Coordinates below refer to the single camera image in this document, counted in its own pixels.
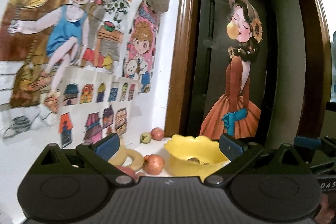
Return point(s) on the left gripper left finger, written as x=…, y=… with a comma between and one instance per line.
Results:
x=97, y=155

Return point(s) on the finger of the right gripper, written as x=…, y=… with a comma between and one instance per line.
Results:
x=325, y=144

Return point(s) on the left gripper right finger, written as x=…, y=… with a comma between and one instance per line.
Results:
x=240, y=155

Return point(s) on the yellow banana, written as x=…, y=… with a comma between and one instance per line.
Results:
x=137, y=160
x=119, y=158

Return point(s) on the red apple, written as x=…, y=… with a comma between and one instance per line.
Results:
x=157, y=134
x=153, y=164

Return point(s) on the reddish apple front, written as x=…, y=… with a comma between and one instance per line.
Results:
x=128, y=171

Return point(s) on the yellow scalloped plastic bowl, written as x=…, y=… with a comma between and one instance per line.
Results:
x=189, y=156

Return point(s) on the girl in orange dress poster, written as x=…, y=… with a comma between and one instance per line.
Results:
x=233, y=113

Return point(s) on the colourful houses drawing sheet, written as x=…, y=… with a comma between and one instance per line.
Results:
x=93, y=105

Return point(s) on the green guava fruit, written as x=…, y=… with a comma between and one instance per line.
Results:
x=145, y=138

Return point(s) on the girl with teddy drawing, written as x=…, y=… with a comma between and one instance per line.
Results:
x=138, y=64

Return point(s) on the red apple by door frame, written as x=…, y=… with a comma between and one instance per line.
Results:
x=157, y=134

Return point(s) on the brown wooden door frame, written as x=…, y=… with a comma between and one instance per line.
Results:
x=182, y=66

